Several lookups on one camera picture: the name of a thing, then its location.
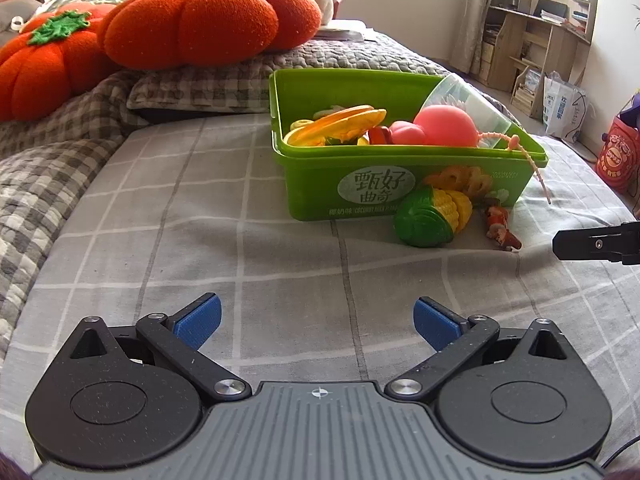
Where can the orange pumpkin cushion right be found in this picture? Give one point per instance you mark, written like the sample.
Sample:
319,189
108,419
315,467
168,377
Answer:
164,34

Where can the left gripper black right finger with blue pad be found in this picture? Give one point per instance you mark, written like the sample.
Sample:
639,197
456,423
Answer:
516,396

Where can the pink toy pig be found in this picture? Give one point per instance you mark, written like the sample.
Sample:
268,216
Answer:
451,127

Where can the red lantern bag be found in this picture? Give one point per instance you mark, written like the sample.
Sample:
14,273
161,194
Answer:
619,156

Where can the orange pumpkin cushion left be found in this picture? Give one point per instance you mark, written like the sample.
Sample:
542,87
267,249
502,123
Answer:
56,57

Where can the white paper bag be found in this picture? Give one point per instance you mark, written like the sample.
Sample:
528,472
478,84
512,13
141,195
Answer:
564,108

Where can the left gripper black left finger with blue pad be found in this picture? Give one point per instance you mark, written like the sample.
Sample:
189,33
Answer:
114,398

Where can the toy corn cob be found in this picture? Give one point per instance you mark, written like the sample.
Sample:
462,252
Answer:
431,217

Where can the green plastic storage bin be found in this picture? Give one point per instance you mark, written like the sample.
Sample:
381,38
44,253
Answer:
351,181

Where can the grey grid bed sheet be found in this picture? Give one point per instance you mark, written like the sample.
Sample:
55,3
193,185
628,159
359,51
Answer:
200,206

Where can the orange pumpkin cushion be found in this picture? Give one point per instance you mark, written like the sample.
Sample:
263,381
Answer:
56,57
164,34

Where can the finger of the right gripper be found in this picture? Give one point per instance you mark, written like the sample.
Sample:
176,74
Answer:
612,243

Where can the wooden desk shelf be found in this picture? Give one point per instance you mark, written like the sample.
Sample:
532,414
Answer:
526,41

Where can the small red figurine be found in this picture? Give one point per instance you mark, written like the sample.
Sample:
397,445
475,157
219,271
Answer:
497,222

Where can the beige curtain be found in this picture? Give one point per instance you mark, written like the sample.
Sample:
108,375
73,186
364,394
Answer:
465,52

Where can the grey checked pillow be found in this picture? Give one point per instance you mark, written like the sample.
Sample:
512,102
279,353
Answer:
244,87

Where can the clear cotton swab jar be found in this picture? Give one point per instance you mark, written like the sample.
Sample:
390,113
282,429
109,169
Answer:
455,91

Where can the orange plastic pumpkin bowl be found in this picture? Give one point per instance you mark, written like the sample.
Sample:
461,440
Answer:
344,127

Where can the grey checked quilt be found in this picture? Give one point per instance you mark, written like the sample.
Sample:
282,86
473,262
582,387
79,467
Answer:
46,166

